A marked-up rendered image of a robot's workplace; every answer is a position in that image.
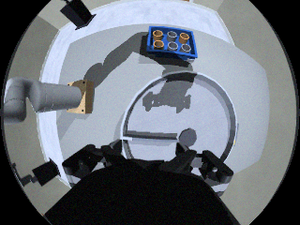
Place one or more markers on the bronze bushing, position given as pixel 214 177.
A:
pixel 158 43
pixel 183 38
pixel 157 35

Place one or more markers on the blue plastic crate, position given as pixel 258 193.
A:
pixel 190 57

